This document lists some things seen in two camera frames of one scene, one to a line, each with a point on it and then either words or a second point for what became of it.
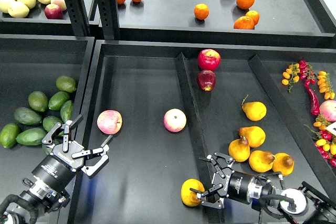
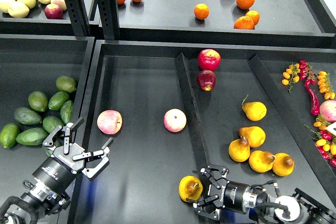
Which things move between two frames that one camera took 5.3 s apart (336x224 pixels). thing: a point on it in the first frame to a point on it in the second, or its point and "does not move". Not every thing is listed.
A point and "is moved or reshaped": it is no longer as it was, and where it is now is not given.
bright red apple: (209, 59) does not move
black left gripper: (60, 168) does not move
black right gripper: (235, 184) to (226, 194)
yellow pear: (189, 197) is moved or reshaped
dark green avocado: (48, 150) does not move
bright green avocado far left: (9, 134) does not move
